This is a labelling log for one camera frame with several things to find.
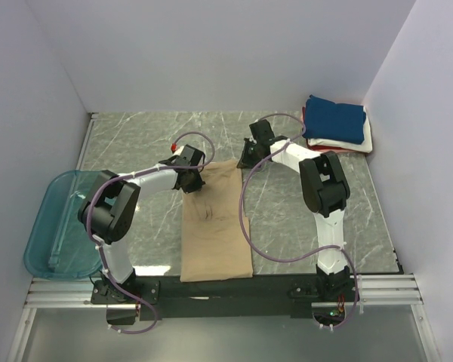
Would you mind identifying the beige t-shirt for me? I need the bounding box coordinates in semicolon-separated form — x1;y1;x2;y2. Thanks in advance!
180;159;253;283

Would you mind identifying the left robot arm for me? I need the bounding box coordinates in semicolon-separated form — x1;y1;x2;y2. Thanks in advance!
78;145;205;295

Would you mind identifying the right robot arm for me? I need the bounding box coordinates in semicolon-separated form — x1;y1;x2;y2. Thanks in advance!
237;117;354;299

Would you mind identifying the folded pink t-shirt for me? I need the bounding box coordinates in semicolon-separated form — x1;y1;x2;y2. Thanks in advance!
307;146;356;155

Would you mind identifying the folded blue t-shirt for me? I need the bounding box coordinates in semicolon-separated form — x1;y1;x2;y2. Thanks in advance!
303;95;365;144

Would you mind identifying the folded white t-shirt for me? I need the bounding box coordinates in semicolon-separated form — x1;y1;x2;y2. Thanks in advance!
306;108;373;154

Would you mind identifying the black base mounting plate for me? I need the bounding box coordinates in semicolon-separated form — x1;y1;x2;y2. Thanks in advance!
91;274;359;325

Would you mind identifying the teal plastic bin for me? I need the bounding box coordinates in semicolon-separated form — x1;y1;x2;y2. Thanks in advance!
23;170;102;281

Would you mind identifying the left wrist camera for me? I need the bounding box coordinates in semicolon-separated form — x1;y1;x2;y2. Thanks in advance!
171;143;184;155

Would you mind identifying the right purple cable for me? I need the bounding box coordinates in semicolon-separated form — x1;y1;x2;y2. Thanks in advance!
239;112;362;331

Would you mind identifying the purple cable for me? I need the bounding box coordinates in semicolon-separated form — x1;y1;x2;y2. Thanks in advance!
85;130;216;335
239;112;362;331

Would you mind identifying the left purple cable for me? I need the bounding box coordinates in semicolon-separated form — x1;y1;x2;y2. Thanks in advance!
85;130;216;335

